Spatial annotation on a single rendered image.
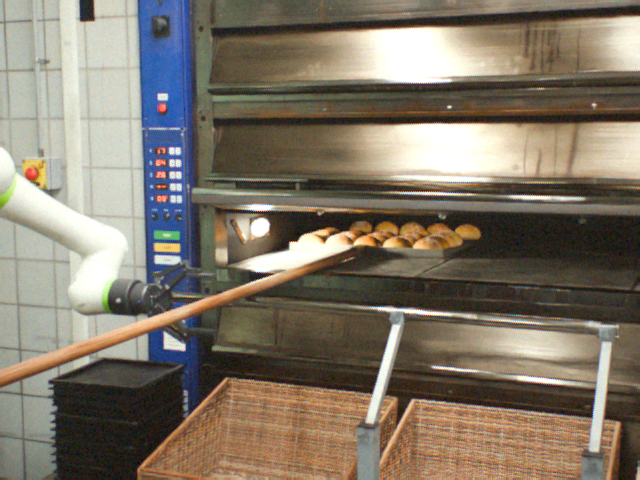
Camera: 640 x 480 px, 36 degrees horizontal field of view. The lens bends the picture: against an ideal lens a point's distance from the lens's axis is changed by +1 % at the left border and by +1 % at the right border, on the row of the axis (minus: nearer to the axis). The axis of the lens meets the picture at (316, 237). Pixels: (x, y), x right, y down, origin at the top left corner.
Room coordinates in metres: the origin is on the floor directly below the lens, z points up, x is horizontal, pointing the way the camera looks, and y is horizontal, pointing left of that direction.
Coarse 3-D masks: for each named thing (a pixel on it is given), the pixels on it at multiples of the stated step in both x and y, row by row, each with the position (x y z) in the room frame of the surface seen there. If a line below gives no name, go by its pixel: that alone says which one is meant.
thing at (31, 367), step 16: (336, 256) 2.95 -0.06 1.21; (352, 256) 3.07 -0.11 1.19; (288, 272) 2.64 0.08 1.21; (304, 272) 2.73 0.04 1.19; (240, 288) 2.40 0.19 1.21; (256, 288) 2.46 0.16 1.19; (192, 304) 2.19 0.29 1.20; (208, 304) 2.24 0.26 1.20; (224, 304) 2.31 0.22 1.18; (144, 320) 2.02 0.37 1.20; (160, 320) 2.06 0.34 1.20; (176, 320) 2.11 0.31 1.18; (112, 336) 1.90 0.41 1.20; (128, 336) 1.94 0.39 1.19; (64, 352) 1.77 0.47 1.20; (80, 352) 1.80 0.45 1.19; (16, 368) 1.65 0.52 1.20; (32, 368) 1.68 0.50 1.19; (48, 368) 1.72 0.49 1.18; (0, 384) 1.61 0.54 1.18
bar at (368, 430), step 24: (312, 312) 2.37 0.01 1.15; (336, 312) 2.34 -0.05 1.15; (360, 312) 2.32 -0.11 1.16; (384, 312) 2.29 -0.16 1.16; (408, 312) 2.27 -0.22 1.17; (432, 312) 2.25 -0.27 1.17; (456, 312) 2.23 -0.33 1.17; (600, 336) 2.09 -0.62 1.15; (384, 360) 2.21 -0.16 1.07; (600, 360) 2.06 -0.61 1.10; (384, 384) 2.16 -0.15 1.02; (600, 384) 2.01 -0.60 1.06; (600, 408) 1.97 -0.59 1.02; (360, 432) 2.08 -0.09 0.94; (600, 432) 1.93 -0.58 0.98; (360, 456) 2.08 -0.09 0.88; (600, 456) 1.88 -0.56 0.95
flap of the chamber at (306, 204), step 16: (224, 208) 2.92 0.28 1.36; (240, 208) 2.87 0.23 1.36; (256, 208) 2.83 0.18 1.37; (272, 208) 2.79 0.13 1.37; (288, 208) 2.74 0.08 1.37; (304, 208) 2.70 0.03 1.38; (320, 208) 2.66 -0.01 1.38; (336, 208) 2.62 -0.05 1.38; (352, 208) 2.58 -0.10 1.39; (368, 208) 2.55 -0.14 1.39; (384, 208) 2.53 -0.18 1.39; (400, 208) 2.51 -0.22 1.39; (416, 208) 2.50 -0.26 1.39; (432, 208) 2.48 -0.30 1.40; (448, 208) 2.46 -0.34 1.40; (464, 208) 2.45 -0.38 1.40; (480, 208) 2.43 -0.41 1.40; (496, 208) 2.42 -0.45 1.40; (512, 208) 2.40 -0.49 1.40; (528, 208) 2.38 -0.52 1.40; (544, 208) 2.37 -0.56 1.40; (560, 208) 2.36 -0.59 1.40; (576, 208) 2.34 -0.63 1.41; (592, 208) 2.33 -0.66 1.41; (608, 208) 2.31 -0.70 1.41; (624, 208) 2.30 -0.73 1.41
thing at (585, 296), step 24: (336, 288) 2.74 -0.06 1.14; (360, 288) 2.71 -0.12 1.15; (384, 288) 2.69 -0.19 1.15; (408, 288) 2.66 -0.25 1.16; (432, 288) 2.63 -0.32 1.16; (456, 288) 2.61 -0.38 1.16; (480, 288) 2.58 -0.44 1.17; (504, 288) 2.55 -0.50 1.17; (528, 288) 2.53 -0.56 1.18; (552, 288) 2.51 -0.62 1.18; (576, 288) 2.51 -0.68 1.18; (600, 288) 2.51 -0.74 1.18
